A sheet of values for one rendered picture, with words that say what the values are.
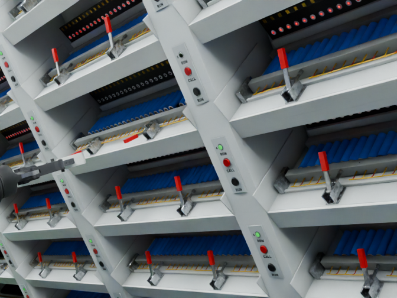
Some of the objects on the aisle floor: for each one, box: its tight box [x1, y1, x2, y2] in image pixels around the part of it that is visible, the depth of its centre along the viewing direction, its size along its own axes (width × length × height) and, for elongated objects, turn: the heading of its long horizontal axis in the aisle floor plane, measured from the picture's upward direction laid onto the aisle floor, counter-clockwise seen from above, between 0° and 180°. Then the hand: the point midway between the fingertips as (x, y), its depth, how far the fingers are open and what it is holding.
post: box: [0, 0, 154, 298], centre depth 180 cm, size 20×9×175 cm, turn 19°
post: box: [142, 0, 340, 298], centre depth 127 cm, size 20×9×175 cm, turn 19°
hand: (70, 161), depth 154 cm, fingers closed
